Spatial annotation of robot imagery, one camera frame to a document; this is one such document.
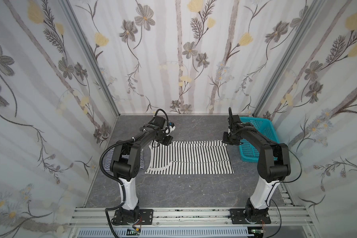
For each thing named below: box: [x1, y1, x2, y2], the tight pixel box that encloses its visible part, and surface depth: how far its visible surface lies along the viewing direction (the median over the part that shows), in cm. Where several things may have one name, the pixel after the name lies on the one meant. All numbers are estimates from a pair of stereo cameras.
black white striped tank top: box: [144, 140, 235, 175], surface depth 95 cm
